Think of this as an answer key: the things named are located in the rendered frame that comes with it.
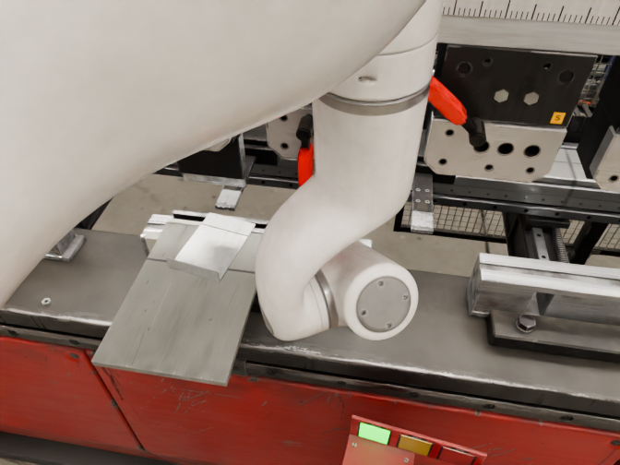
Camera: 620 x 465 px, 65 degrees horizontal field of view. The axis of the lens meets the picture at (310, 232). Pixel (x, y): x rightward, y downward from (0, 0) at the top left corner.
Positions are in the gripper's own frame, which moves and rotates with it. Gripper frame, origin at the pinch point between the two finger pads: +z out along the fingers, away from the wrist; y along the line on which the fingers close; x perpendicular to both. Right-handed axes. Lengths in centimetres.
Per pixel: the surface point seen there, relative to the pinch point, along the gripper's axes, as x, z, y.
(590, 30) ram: -24.8, -33.2, 22.6
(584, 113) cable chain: -65, 8, 7
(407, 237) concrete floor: -76, 117, -48
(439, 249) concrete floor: -85, 107, -54
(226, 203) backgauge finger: 9.3, 9.3, 5.9
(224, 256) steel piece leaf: 12.3, -0.5, -0.1
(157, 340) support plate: 24.2, -10.6, -6.1
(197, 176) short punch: 13.3, 2.9, 12.2
